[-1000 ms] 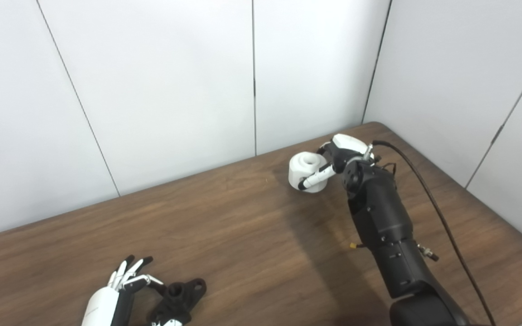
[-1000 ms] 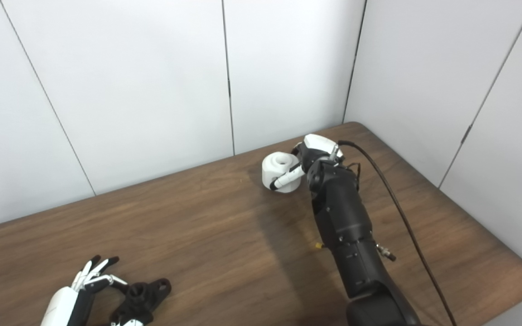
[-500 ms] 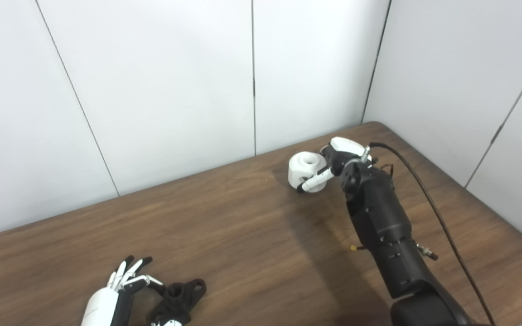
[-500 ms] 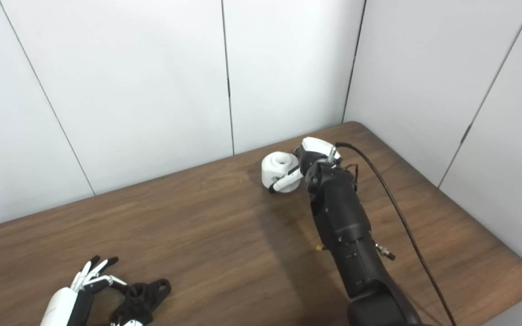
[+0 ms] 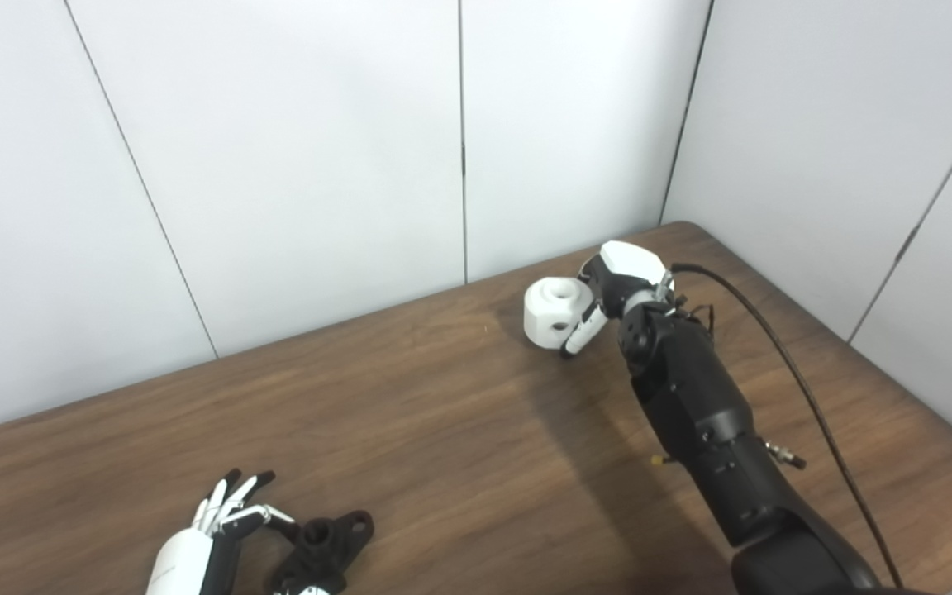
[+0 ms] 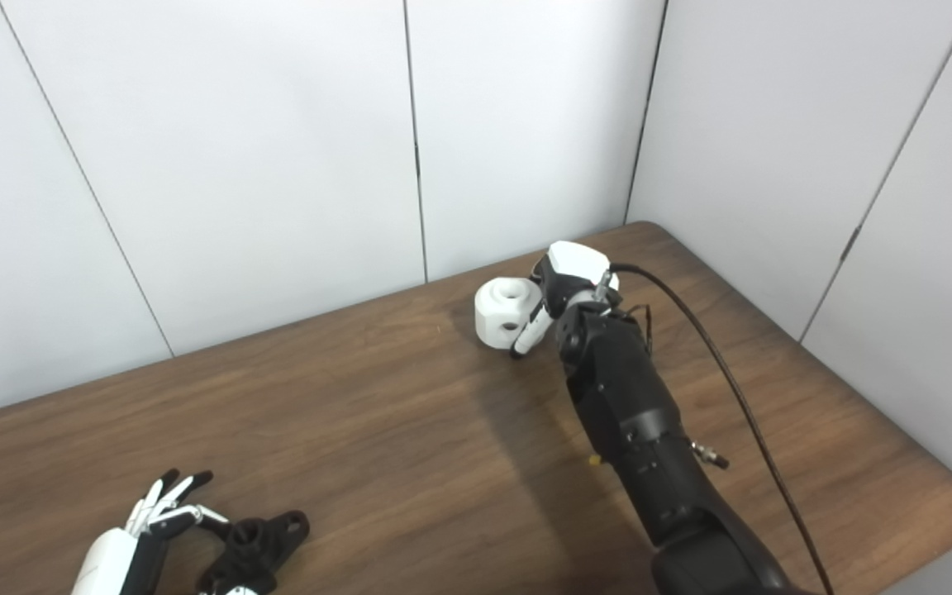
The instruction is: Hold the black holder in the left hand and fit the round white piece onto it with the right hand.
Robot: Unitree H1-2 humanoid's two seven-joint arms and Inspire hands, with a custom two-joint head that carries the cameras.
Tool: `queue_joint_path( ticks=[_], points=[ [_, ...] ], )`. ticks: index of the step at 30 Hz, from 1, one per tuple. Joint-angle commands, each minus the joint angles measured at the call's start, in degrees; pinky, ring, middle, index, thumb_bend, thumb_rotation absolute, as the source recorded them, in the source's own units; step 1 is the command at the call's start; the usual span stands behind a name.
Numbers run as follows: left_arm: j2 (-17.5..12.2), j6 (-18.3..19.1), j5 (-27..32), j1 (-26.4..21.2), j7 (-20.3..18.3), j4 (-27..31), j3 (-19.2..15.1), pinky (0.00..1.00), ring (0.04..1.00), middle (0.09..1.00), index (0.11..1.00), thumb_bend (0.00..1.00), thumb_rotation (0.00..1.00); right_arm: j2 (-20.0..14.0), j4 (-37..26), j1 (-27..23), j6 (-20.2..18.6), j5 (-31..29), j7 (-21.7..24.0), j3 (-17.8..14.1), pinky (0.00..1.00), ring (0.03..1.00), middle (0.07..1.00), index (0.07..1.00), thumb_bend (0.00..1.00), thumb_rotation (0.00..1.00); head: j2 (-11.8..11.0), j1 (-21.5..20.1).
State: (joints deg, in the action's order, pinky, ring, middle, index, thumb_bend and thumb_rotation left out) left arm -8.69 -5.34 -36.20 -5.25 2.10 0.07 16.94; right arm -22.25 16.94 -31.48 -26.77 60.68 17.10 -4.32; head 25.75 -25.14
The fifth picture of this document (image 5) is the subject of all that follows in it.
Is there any round white plastic piece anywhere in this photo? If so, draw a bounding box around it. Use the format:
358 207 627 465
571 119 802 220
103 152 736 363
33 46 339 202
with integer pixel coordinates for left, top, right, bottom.
523 278 597 349

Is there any black plastic holder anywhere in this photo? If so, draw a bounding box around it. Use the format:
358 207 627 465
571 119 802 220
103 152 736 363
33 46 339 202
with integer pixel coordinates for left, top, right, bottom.
269 510 375 595

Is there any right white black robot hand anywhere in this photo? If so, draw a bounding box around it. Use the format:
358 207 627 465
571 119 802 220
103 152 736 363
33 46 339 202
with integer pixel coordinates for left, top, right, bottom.
559 240 675 359

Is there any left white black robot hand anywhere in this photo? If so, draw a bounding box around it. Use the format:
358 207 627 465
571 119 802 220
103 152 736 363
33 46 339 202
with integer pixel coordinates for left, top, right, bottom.
145 469 336 595

